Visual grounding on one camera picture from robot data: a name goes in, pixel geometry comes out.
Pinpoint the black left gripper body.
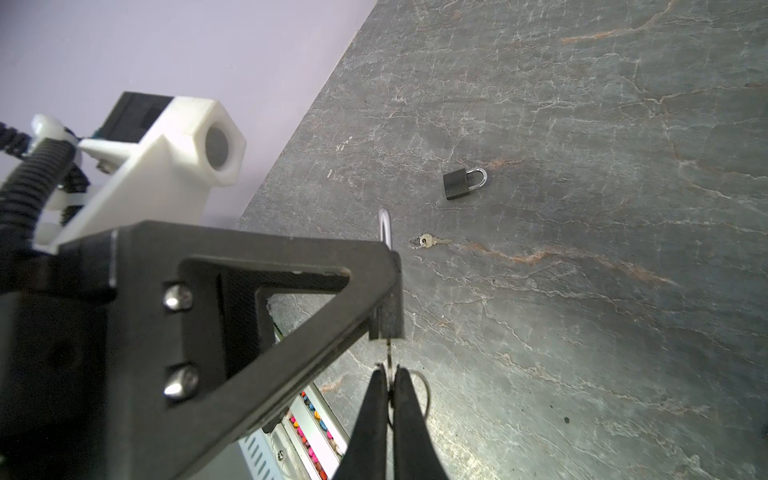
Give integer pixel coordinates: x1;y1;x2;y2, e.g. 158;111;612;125
1;239;115;479

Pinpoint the silver key on table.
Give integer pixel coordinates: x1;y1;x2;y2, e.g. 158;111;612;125
408;233;454;249

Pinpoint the silver key with ring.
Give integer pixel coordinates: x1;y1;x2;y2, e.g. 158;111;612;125
384;339;433;422

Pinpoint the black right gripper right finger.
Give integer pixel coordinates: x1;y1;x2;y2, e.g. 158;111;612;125
391;367;448;480

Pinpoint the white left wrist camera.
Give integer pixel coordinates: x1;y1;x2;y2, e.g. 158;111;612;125
19;92;246;251

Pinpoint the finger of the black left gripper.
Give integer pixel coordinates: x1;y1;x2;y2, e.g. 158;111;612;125
107;221;399;479

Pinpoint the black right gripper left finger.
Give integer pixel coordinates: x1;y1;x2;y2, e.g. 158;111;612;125
333;365;389;480

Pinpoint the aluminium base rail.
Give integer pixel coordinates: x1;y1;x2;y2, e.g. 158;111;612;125
238;384;349;480

